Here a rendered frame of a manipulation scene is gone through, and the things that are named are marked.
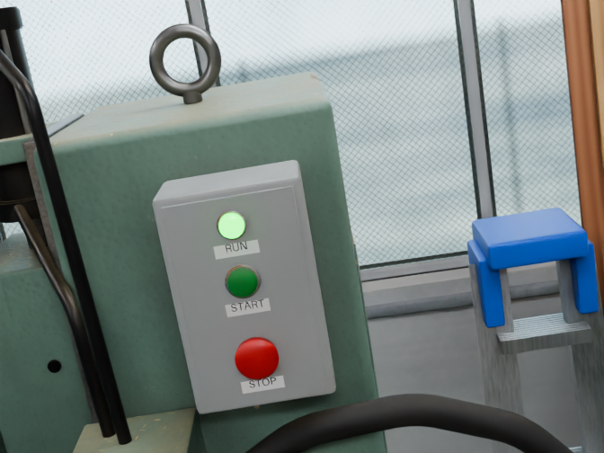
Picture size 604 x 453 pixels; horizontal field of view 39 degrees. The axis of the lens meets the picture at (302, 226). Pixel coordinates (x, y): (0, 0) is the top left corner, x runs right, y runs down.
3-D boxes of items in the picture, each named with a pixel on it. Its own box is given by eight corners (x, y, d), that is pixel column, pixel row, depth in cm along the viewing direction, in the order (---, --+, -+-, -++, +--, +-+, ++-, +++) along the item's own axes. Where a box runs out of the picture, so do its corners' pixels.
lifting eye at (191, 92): (159, 107, 73) (143, 29, 71) (229, 95, 72) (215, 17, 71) (156, 110, 71) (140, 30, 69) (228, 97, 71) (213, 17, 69)
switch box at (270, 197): (204, 379, 66) (162, 181, 62) (332, 359, 66) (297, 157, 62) (197, 418, 61) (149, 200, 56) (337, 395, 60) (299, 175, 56)
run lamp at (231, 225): (219, 241, 57) (214, 212, 57) (249, 236, 57) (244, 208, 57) (218, 244, 57) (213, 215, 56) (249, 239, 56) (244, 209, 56)
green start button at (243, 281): (228, 300, 58) (221, 267, 58) (263, 294, 58) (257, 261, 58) (227, 303, 58) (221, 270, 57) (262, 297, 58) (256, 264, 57)
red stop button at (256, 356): (239, 377, 60) (231, 339, 59) (281, 371, 60) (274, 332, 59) (238, 385, 59) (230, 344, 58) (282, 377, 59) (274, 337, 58)
